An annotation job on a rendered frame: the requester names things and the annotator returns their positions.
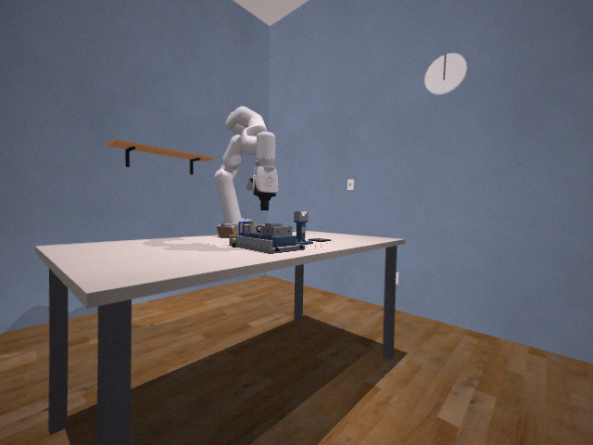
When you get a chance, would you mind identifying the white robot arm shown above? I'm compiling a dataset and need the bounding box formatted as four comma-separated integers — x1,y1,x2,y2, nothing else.
214,107,275,226

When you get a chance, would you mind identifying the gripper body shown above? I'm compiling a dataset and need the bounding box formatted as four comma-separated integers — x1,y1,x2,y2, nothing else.
253,166,278,193

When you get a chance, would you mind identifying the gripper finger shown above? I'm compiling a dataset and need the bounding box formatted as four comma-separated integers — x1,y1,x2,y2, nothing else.
265,193,276,210
253,185,267,210

